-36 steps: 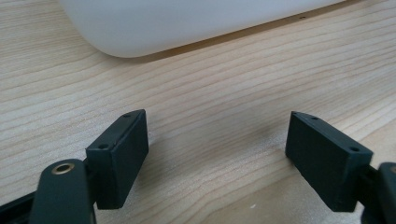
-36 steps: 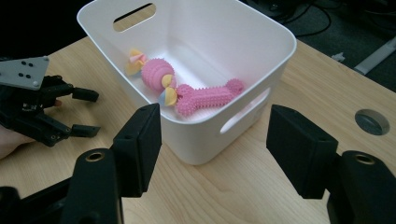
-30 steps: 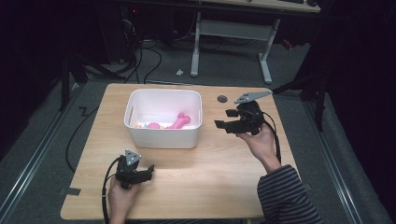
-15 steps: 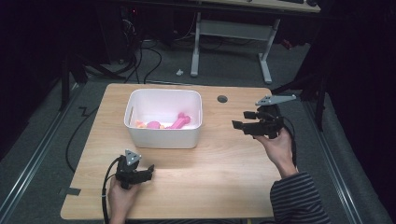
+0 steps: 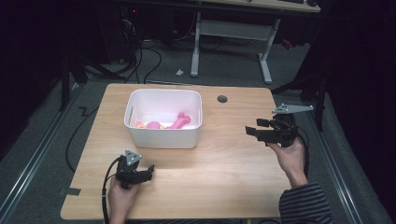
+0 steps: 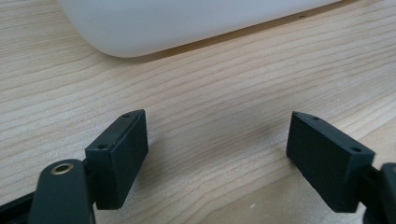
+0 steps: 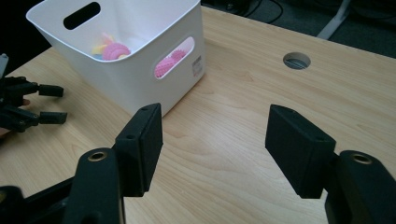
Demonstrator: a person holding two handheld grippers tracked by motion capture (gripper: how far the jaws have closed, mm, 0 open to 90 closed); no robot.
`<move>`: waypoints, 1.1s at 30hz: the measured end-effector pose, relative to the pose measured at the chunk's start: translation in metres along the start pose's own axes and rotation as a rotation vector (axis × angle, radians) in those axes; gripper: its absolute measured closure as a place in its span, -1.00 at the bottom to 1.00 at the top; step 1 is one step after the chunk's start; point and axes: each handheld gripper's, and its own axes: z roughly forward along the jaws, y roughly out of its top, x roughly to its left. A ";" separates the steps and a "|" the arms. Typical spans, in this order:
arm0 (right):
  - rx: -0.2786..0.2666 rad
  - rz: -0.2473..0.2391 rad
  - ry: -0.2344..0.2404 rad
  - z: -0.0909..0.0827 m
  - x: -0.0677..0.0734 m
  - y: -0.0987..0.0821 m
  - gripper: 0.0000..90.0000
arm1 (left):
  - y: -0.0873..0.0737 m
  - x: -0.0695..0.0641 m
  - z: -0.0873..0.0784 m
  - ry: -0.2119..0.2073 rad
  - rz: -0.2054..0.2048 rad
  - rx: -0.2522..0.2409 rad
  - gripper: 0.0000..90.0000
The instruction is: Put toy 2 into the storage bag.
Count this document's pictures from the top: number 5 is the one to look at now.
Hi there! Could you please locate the pink ball rope toy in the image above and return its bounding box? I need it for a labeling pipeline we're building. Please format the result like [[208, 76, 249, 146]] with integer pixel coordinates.
[[134, 119, 166, 131]]

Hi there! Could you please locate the black floor cable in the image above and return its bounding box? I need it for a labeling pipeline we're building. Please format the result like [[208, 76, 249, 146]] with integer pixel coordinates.
[[64, 105, 101, 174]]

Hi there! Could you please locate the bundle of black cables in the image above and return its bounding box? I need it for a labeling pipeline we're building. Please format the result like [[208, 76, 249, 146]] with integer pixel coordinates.
[[122, 18, 163, 84]]

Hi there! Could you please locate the person's right hand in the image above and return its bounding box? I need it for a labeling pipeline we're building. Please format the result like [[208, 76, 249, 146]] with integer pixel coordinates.
[[268, 138, 306, 179]]

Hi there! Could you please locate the metal floor rail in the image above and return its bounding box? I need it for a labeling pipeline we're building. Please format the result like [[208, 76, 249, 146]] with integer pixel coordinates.
[[0, 83, 86, 217], [303, 100, 364, 224]]

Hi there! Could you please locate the black metal stand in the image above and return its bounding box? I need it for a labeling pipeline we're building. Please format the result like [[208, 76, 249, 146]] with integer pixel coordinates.
[[58, 55, 125, 112], [270, 71, 329, 133]]

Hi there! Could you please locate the pink rubber bone toy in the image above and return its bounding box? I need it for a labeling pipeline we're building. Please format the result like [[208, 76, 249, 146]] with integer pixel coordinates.
[[168, 112, 191, 130]]

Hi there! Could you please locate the white plastic bin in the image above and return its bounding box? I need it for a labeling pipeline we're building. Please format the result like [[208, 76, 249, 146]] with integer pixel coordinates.
[[123, 89, 204, 149]]

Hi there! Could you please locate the left hand-held gripper cable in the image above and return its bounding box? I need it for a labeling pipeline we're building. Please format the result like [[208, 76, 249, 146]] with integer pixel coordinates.
[[101, 156, 123, 224]]

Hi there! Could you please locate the dark computer tower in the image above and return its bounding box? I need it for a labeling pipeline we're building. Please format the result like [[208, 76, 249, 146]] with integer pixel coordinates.
[[101, 5, 143, 64]]

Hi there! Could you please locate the grey tape piece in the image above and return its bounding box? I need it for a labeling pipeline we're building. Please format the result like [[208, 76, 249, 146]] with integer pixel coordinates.
[[58, 187, 82, 197]]

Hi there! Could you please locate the white-legged wooden desk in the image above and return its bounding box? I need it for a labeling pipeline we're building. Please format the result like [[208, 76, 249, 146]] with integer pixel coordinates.
[[190, 0, 321, 86]]

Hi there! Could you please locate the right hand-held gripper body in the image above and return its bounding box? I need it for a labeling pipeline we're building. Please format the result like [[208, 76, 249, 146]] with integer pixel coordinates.
[[269, 103, 315, 148]]

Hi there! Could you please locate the person's left hand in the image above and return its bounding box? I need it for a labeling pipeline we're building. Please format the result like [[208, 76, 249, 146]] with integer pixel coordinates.
[[107, 177, 140, 218]]

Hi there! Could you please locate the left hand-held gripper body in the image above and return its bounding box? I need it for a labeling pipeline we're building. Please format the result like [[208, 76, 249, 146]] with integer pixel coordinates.
[[115, 149, 143, 190]]

